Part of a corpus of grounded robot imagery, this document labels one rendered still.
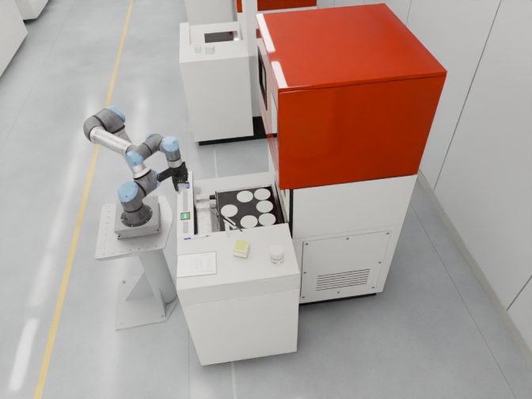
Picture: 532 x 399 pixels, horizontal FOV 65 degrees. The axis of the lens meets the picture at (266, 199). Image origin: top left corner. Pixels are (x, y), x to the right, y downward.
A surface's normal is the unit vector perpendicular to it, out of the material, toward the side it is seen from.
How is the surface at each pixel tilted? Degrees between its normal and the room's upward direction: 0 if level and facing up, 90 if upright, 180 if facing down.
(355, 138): 90
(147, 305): 0
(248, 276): 0
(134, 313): 0
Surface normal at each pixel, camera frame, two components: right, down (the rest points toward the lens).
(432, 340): -0.03, -0.70
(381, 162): 0.14, 0.70
